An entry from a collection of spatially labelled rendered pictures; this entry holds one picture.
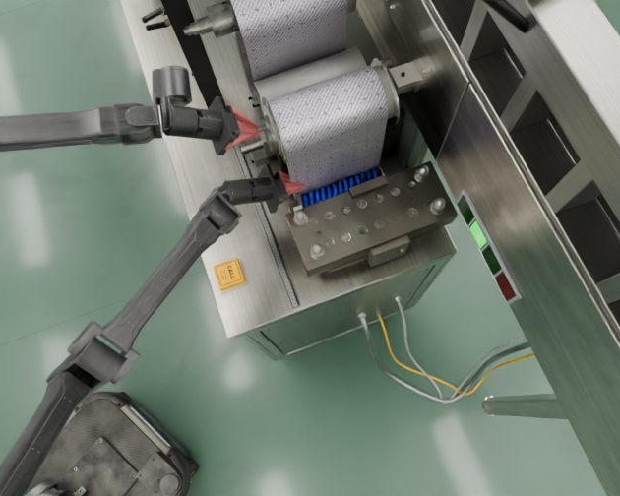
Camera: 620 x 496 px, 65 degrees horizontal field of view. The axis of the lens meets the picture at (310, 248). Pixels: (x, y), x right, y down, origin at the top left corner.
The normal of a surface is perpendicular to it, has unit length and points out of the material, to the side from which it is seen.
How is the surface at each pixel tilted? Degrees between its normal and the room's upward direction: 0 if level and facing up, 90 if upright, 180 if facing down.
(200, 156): 0
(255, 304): 0
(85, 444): 0
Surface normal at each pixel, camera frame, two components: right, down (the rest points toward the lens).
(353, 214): -0.05, -0.31
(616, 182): -0.94, 0.35
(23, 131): 0.21, -0.04
